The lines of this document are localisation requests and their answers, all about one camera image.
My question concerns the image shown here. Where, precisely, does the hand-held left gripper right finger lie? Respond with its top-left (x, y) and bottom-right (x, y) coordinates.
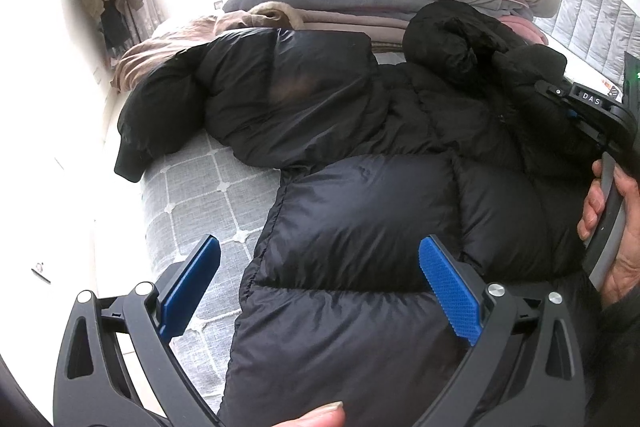
top-left (417, 234), bottom-right (588, 427)

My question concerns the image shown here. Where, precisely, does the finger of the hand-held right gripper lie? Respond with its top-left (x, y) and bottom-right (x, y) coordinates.
top-left (534, 79), bottom-right (602, 144)

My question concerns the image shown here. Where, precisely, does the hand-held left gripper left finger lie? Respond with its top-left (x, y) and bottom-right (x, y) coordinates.
top-left (52, 234), bottom-right (225, 427)

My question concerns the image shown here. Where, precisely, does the black puffer jacket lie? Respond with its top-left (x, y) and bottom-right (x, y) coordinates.
top-left (114, 0), bottom-right (608, 427)

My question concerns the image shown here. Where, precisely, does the person's right forearm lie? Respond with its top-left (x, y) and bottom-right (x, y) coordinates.
top-left (587, 279), bottom-right (640, 405)

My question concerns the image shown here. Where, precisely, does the person's right hand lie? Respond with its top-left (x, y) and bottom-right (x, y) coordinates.
top-left (577, 159), bottom-right (640, 306)

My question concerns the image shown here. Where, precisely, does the person's left hand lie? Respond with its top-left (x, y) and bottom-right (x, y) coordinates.
top-left (267, 401), bottom-right (347, 427)

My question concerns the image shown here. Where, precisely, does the grey quilted mattress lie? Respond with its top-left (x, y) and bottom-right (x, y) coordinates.
top-left (137, 27), bottom-right (626, 415)

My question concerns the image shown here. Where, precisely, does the grey padded headboard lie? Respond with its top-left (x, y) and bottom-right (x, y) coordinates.
top-left (515, 0), bottom-right (638, 82)

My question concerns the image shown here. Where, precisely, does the brown crumpled cloth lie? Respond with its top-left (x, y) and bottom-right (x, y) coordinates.
top-left (110, 1), bottom-right (302, 92)

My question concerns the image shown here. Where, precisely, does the beige folded blanket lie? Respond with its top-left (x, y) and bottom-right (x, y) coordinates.
top-left (295, 9), bottom-right (412, 46)

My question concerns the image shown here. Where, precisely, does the dark hanging garment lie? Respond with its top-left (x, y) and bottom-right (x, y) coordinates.
top-left (99, 0), bottom-right (133, 55)

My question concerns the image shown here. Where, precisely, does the grey folded blanket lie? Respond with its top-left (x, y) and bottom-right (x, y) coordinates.
top-left (222, 0), bottom-right (521, 26)

